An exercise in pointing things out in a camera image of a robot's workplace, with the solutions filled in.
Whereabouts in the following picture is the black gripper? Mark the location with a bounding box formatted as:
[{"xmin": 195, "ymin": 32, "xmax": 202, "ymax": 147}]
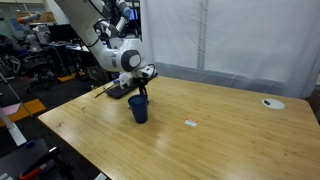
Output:
[{"xmin": 131, "ymin": 75, "xmax": 157, "ymax": 105}]

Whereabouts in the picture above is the grey blue-jointed robot arm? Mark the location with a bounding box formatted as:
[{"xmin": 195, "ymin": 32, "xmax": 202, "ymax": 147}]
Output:
[{"xmin": 96, "ymin": 0, "xmax": 135, "ymax": 42}]

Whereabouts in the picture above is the dark blue plastic cup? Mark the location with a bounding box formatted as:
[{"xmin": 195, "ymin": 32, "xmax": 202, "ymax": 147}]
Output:
[{"xmin": 127, "ymin": 94, "xmax": 149, "ymax": 125}]

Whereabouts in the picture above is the black computer keyboard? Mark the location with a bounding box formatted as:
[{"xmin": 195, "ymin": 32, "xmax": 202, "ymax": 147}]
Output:
[{"xmin": 104, "ymin": 73, "xmax": 159, "ymax": 100}]

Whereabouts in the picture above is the small white pink object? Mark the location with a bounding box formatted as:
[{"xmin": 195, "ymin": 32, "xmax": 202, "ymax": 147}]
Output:
[{"xmin": 184, "ymin": 117, "xmax": 199, "ymax": 128}]

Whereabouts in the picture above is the metal truss pole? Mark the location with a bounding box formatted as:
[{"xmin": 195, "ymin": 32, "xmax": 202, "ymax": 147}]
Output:
[{"xmin": 196, "ymin": 0, "xmax": 210, "ymax": 71}]

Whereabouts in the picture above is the dark computer monitor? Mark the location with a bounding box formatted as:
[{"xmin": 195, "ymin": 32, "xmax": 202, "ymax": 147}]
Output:
[{"xmin": 48, "ymin": 23, "xmax": 80, "ymax": 43}]

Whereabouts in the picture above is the black office chair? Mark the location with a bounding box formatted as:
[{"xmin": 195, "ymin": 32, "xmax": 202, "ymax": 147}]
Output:
[{"xmin": 19, "ymin": 53, "xmax": 57, "ymax": 94}]

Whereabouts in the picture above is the yellow floor mat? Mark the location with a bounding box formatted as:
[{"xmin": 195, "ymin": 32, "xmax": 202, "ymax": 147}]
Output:
[{"xmin": 0, "ymin": 98, "xmax": 47, "ymax": 128}]

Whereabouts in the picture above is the white curtain sheet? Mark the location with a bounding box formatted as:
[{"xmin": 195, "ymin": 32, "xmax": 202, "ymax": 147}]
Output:
[{"xmin": 139, "ymin": 0, "xmax": 320, "ymax": 100}]

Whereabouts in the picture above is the white round table grommet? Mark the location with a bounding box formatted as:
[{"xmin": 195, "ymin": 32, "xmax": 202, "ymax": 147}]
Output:
[{"xmin": 261, "ymin": 98, "xmax": 286, "ymax": 111}]

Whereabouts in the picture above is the white metal bar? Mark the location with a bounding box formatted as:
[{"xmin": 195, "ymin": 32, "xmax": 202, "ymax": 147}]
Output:
[{"xmin": 0, "ymin": 106, "xmax": 28, "ymax": 148}]

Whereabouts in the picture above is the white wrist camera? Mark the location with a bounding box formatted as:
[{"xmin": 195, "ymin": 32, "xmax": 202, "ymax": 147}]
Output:
[{"xmin": 118, "ymin": 72, "xmax": 134, "ymax": 90}]

